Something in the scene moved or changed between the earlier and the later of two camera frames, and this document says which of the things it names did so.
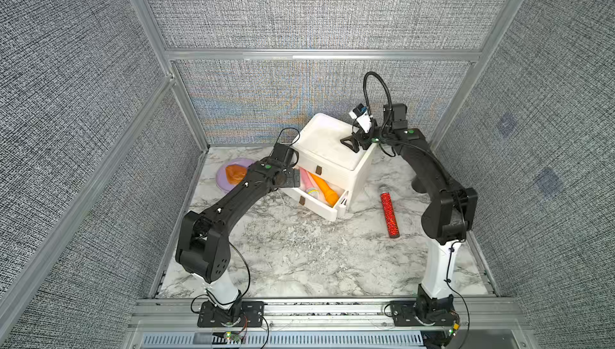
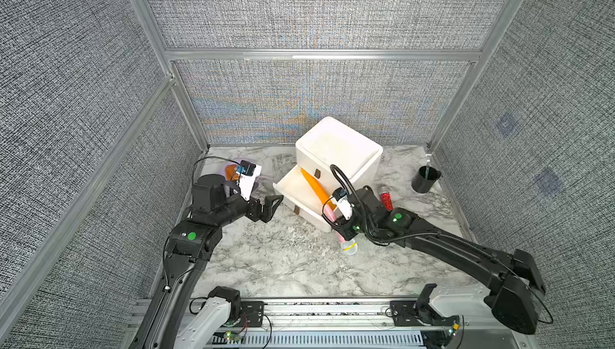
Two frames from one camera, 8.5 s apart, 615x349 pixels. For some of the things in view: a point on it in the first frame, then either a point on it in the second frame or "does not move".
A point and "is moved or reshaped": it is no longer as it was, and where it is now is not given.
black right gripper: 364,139 to 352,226
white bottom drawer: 317,205 is moved or reshaped
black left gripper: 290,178 to 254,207
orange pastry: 235,174 does not move
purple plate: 221,174 does not move
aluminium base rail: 291,323 does not move
